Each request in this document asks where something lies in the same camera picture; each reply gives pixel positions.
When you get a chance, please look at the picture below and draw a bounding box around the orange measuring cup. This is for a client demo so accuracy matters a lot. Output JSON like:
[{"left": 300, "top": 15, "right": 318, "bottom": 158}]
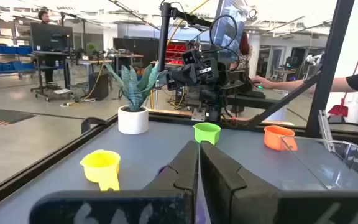
[{"left": 263, "top": 124, "right": 298, "bottom": 152}]

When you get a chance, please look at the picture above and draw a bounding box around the shelf with blue bins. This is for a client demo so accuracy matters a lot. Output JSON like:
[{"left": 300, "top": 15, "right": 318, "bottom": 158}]
[{"left": 0, "top": 23, "right": 37, "bottom": 83}]

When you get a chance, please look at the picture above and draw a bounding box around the black desk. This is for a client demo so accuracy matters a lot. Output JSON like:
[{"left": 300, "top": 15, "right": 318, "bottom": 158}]
[{"left": 225, "top": 88, "right": 279, "bottom": 110}]

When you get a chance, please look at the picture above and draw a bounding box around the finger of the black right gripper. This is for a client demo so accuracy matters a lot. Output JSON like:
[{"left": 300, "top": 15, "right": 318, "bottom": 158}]
[
  {"left": 165, "top": 77, "right": 183, "bottom": 91},
  {"left": 170, "top": 63, "right": 198, "bottom": 86}
]

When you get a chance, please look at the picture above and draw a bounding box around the red bin rack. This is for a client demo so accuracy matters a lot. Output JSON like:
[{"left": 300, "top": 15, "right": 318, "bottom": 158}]
[{"left": 165, "top": 43, "right": 188, "bottom": 66}]

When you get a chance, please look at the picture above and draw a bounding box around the red dustpan with handle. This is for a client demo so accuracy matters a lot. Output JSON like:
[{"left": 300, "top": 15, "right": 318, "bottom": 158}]
[{"left": 327, "top": 52, "right": 358, "bottom": 118}]

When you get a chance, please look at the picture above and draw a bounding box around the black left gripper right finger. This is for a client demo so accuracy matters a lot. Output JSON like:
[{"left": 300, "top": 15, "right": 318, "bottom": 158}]
[{"left": 199, "top": 140, "right": 358, "bottom": 224}]

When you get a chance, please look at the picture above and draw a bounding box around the clear plastic basket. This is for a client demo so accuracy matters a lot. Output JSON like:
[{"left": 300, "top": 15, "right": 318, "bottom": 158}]
[{"left": 280, "top": 136, "right": 358, "bottom": 191}]

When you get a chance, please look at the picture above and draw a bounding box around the black overhead camera pole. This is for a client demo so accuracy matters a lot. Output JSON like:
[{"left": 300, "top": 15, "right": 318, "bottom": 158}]
[{"left": 157, "top": 2, "right": 217, "bottom": 72}]

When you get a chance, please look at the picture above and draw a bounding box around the tilted blue screen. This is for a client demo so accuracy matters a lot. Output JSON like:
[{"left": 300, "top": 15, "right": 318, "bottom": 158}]
[{"left": 211, "top": 0, "right": 249, "bottom": 54}]

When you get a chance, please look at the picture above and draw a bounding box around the green measuring cup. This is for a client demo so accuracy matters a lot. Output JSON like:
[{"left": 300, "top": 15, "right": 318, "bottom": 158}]
[{"left": 193, "top": 122, "right": 222, "bottom": 146}]

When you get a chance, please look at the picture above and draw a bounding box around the black floor mat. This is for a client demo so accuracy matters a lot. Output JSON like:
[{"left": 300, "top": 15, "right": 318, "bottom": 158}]
[{"left": 0, "top": 107, "right": 37, "bottom": 126}]

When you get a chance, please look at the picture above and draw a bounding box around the gray table mat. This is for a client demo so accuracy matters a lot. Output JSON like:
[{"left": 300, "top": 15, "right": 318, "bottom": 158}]
[{"left": 0, "top": 119, "right": 358, "bottom": 224}]

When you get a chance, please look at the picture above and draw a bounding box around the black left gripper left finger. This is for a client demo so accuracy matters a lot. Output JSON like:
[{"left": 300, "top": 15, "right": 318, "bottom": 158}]
[{"left": 29, "top": 140, "right": 200, "bottom": 224}]

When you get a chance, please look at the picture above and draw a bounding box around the black aluminium table frame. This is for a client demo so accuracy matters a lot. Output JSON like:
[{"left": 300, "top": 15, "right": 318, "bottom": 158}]
[{"left": 0, "top": 0, "right": 358, "bottom": 215}]

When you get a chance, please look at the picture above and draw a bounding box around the black rolling cart stand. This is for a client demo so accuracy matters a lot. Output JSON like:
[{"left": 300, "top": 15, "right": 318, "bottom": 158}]
[{"left": 29, "top": 51, "right": 74, "bottom": 103}]

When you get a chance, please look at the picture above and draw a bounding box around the black monitor on cart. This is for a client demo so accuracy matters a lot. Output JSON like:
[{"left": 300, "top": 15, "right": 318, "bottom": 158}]
[{"left": 29, "top": 22, "right": 74, "bottom": 52}]

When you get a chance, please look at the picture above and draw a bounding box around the black bin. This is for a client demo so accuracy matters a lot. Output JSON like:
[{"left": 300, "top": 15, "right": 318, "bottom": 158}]
[{"left": 88, "top": 72, "right": 110, "bottom": 101}]

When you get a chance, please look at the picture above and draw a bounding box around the yellow measuring cup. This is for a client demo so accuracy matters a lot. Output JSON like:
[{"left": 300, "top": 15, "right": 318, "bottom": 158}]
[{"left": 79, "top": 149, "right": 122, "bottom": 192}]

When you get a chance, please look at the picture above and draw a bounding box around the snake plant in white pot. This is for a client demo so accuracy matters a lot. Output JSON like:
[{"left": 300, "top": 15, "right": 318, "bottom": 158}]
[{"left": 104, "top": 62, "right": 167, "bottom": 135}]

